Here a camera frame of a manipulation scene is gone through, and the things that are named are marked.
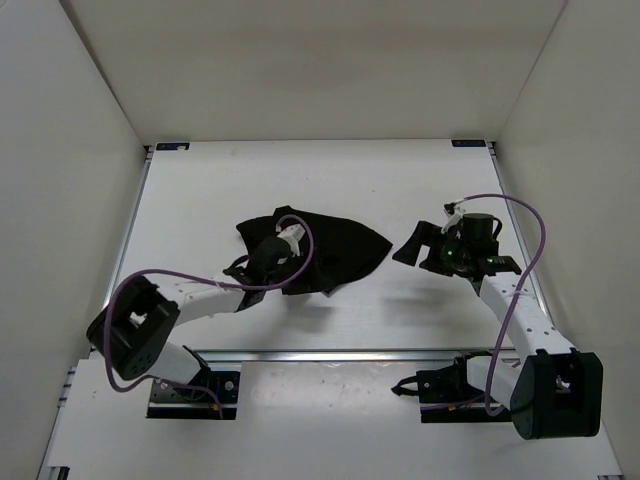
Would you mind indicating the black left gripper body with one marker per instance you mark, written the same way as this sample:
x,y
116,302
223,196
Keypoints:
x,y
276,272

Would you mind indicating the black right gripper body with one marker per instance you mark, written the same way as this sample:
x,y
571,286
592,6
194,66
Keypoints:
x,y
453,251

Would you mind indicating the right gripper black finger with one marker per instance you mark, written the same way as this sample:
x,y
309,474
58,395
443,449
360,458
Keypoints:
x,y
433,261
423,235

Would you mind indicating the black skirt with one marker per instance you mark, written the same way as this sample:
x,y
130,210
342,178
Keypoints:
x,y
334,252

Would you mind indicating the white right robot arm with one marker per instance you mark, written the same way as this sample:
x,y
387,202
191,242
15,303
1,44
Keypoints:
x,y
553,390

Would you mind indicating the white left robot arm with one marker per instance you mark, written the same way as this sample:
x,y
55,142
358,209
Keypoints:
x,y
132,332

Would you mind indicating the blue right corner label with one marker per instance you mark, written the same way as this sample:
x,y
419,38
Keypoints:
x,y
468,143

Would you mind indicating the blue corner label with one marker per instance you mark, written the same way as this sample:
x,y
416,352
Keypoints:
x,y
468,143
172,146

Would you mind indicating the blue left corner label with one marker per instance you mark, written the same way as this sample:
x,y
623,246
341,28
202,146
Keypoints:
x,y
172,146

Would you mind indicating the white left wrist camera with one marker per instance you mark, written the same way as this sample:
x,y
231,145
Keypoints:
x,y
292,235

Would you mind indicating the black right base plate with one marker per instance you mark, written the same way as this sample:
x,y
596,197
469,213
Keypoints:
x,y
445,397

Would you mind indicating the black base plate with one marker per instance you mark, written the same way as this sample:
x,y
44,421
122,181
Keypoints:
x,y
445,397
168,403

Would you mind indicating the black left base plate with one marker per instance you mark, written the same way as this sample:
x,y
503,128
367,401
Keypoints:
x,y
168,403

